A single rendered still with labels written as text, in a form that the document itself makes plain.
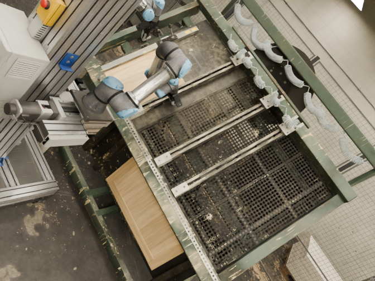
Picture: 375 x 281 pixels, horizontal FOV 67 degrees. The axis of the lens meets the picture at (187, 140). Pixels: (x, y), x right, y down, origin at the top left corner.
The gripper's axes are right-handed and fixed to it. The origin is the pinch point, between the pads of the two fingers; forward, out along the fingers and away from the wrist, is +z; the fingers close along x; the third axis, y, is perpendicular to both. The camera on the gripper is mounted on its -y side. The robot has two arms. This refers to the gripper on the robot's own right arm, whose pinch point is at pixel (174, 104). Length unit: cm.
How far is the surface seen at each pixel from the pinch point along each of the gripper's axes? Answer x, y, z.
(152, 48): -9, 57, -3
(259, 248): 3, -128, 1
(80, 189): 101, -15, 41
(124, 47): 11, 75, 4
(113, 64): 29, 57, -3
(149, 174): 45, -43, -2
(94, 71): 45, 58, -4
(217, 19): -75, 54, -9
